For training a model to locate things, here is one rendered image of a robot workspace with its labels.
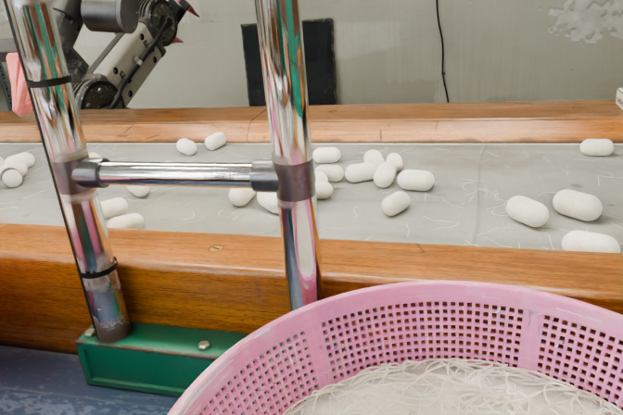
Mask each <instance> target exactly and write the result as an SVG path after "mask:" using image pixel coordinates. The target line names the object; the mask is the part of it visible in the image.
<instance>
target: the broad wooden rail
mask: <svg viewBox="0 0 623 415"><path fill-rule="evenodd" d="M309 111H310V123H311V143H312V144H581V143H582V142H583V141H585V140H587V139H608V140H610V141H612V142H613V144H623V110H622V109H621V108H620V107H619V106H618V105H617V104H616V99H615V100H566V101H517V102H468V103H419V104H371V105H321V106H309ZM78 112H79V116H80V120H81V124H82V127H83V134H84V138H85V142H86V143H88V144H177V142H178V141H179V140H180V139H183V138H185V139H188V140H189V141H193V142H194V143H195V144H205V140H206V138H207V137H208V136H210V135H213V134H214V133H216V132H221V133H223V134H224V135H225V136H226V144H270V143H271V141H270V133H269V125H268V117H267V108H266V107H177V108H127V109H78ZM41 142H42V139H41V135H40V133H39V129H38V125H37V122H36V118H35V115H34V112H33V110H32V111H30V112H29V113H28V114H27V115H25V116H24V117H20V116H18V115H17V114H16V113H15V112H13V111H0V143H41Z"/></svg>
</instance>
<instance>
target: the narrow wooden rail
mask: <svg viewBox="0 0 623 415"><path fill-rule="evenodd" d="M107 230H108V237H109V241H110V244H111V248H112V252H113V256H114V257H116V259H117V260H118V267H117V272H118V275H119V279H120V283H121V290H122V293H123V297H124V301H125V305H126V309H127V313H128V317H129V321H135V322H144V323H154V324H163V325H171V326H181V327H190V328H199V329H209V330H218V331H227V332H236V333H253V332H255V331H257V330H258V329H259V328H261V327H262V326H264V325H266V324H267V323H269V322H271V321H274V320H276V319H278V318H280V317H282V316H284V315H286V314H287V313H289V305H288V296H287V288H286V273H285V264H284V256H283V247H282V239H281V236H267V235H247V234H229V233H191V232H173V231H154V230H135V229H116V228H107ZM320 244H321V255H322V266H323V277H324V298H328V297H330V296H336V295H340V294H343V293H347V292H350V291H354V290H358V289H363V288H367V287H372V286H378V285H384V284H390V283H406V282H420V281H467V282H481V283H497V284H505V285H512V286H517V287H523V288H528V289H533V290H538V291H542V292H547V293H551V294H555V295H559V296H565V297H569V298H573V299H576V300H579V301H582V302H586V303H589V304H592V305H594V306H597V307H600V308H606V309H608V310H611V311H614V312H616V313H618V314H621V315H623V253H606V252H588V251H568V250H550V249H531V248H512V247H493V246H474V245H437V244H417V243H399V242H380V241H361V240H342V239H324V238H320ZM91 325H92V321H91V317H90V314H89V310H88V307H87V304H86V300H85V297H84V293H83V288H82V284H81V280H80V277H79V273H78V271H77V267H76V263H75V260H74V256H73V253H72V250H71V246H70V240H69V237H68V234H67V230H66V226H59V225H40V224H21V223H3V222H0V346H11V347H18V348H26V349H33V350H41V351H48V352H56V353H63V354H71V355H78V352H77V349H76V345H75V341H76V340H77V339H78V338H79V337H80V336H81V335H82V334H83V333H84V332H85V331H86V330H87V329H88V328H89V327H90V326H91Z"/></svg>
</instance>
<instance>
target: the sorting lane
mask: <svg viewBox="0 0 623 415"><path fill-rule="evenodd" d="M176 145H177V144H88V143H86V146H87V150H88V153H97V154H98V155H99V156H101V157H105V158H107V159H109V160H110V161H142V162H165V161H172V162H233V163H252V162H253V161H254V160H255V159H263V158H269V159H273V158H272V149H271V144H225V145H223V146H221V147H219V148H217V149H215V150H209V149H208V148H207V147H206V146H205V144H196V145H197V151H196V153H195V154H193V155H191V156H188V155H186V154H184V153H181V152H180V151H179V150H178V149H177V146H176ZM580 145H581V144H312V153H313V152H314V150H315V149H317V148H319V147H335V148H337V149H338V150H339V151H340V154H341V156H340V159H339V161H337V162H335V163H317V162H316V161H315V160H313V166H314V170H316V168H317V167H318V166H321V165H338V166H340V167H341V168H342V169H343V170H344V176H343V178H342V179H341V180H340V181H338V182H329V183H330V184H331V185H332V187H333V193H332V194H331V195H330V196H329V197H328V198H326V199H317V210H318V221H319V233H320V238H324V239H342V240H361V241H380V242H399V243H417V244H437V245H474V246H493V247H512V248H531V249H550V250H563V248H562V240H563V238H564V236H565V235H566V234H567V233H570V232H572V231H577V230H579V231H584V232H590V233H600V234H606V235H609V236H611V237H613V238H615V239H616V240H617V242H618V243H619V246H620V253H623V144H614V147H615V148H614V151H613V152H612V154H610V155H608V156H586V155H584V154H583V153H582V152H581V151H580ZM373 149H374V150H377V151H379V152H380V153H381V155H382V158H383V159H384V160H385V162H386V160H387V156H388V155H389V154H391V153H397V154H399V155H400V156H401V159H402V164H403V165H402V169H401V170H400V171H399V172H397V173H396V176H395V178H394V180H393V183H392V184H391V185H390V186H388V187H385V188H382V187H379V186H377V185H376V184H375V182H374V179H372V180H370V181H362V182H350V181H348V180H347V178H346V177H345V170H346V168H347V167H348V166H349V165H351V164H360V163H364V160H363V158H364V155H365V153H366V152H368V151H369V150H373ZM23 152H27V153H30V154H32V155H33V156H34V164H33V165H32V166H31V167H30V168H28V172H27V174H26V175H25V176H23V177H22V182H21V184H20V185H19V186H17V187H9V186H6V185H5V184H4V183H3V182H2V181H1V179H0V222H3V223H21V224H40V225H59V226H65V223H64V220H63V216H62V213H61V209H60V206H59V203H58V199H57V193H56V189H55V186H54V183H53V180H52V176H51V172H50V169H49V166H48V162H47V159H46V155H45V150H44V146H43V143H0V157H1V158H2V159H3V160H4V161H5V160H6V158H7V157H11V156H14V155H16V154H20V153H23ZM404 170H427V171H429V172H431V173H432V174H433V176H434V179H435V182H434V185H433V186H432V188H431V189H429V190H427V191H414V190H405V189H403V188H401V187H400V186H399V184H398V176H399V174H400V173H401V172H402V171H404ZM231 189H232V188H206V187H167V186H150V190H149V193H148V194H147V195H146V196H143V197H138V196H135V195H134V194H133V193H131V192H130V191H129V190H128V189H127V187H126V185H110V186H109V187H107V188H97V191H98V195H99V199H100V202H102V201H106V200H109V199H113V198H117V197H120V198H123V199H124V200H126V202H127V204H128V209H127V211H126V212H125V213H124V214H122V215H121V216H124V215H128V214H132V213H137V214H139V215H141V216H142V217H143V218H144V221H145V225H144V227H143V229H142V230H154V231H173V232H191V233H229V234H247V235H267V236H281V231H280V223H279V215H278V213H273V212H271V211H270V210H268V209H266V208H265V207H262V206H261V205H260V204H259V202H258V200H257V193H256V194H255V195H254V196H253V197H252V198H251V199H250V200H249V202H248V203H247V204H246V205H244V206H242V207H238V206H235V205H233V204H232V203H231V201H230V200H229V192H230V190H231ZM565 189H569V190H574V191H578V192H582V193H585V194H588V195H594V196H596V197H597V198H598V199H599V200H600V201H601V203H602V206H603V211H602V213H601V215H600V216H599V217H598V218H597V219H596V220H591V221H585V220H579V219H575V218H572V217H568V216H566V215H563V214H561V213H559V212H557V211H556V210H555V208H554V206H553V198H554V196H555V195H556V194H557V193H558V192H559V191H562V190H565ZM398 191H403V192H404V193H406V194H407V195H408V196H409V197H410V205H409V206H408V207H407V208H406V209H404V210H403V211H401V212H400V213H398V214H396V215H393V216H389V215H387V214H385V213H384V212H383V210H382V208H381V203H382V201H383V199H384V198H386V197H387V196H389V195H392V194H394V193H396V192H398ZM516 195H522V196H525V197H527V198H530V199H532V200H535V201H538V202H540V203H542V204H543V205H544V206H545V207H547V209H548V211H549V219H548V220H547V222H546V223H545V224H543V225H542V226H540V227H531V226H528V225H526V224H525V223H522V222H520V221H518V220H514V219H512V218H511V217H510V216H509V215H508V213H507V211H506V204H507V202H508V201H509V199H510V198H512V197H513V196H516Z"/></svg>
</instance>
